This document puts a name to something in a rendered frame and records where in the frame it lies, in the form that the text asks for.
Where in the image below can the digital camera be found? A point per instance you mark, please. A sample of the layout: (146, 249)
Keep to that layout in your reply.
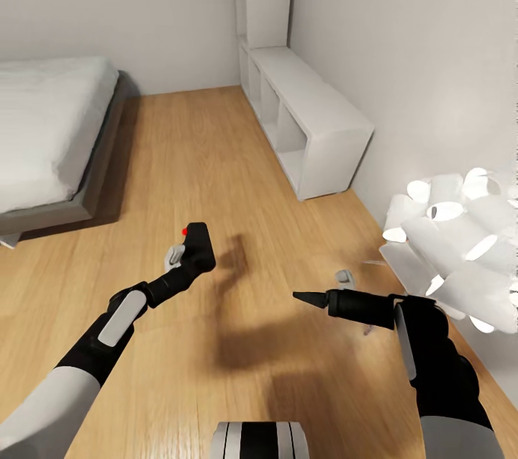
(198, 245)

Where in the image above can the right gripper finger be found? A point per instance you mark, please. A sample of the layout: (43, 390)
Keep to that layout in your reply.
(317, 299)

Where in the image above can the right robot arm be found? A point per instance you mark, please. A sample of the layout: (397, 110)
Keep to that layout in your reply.
(454, 424)

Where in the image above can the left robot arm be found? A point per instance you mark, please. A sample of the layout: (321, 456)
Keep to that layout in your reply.
(47, 421)

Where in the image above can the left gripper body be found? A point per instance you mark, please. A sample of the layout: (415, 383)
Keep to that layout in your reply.
(180, 278)

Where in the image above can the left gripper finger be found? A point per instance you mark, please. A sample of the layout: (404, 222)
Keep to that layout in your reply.
(201, 263)

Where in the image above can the bed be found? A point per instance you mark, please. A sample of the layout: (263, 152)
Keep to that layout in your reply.
(58, 121)

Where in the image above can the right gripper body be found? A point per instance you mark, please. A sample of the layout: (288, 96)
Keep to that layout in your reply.
(350, 304)

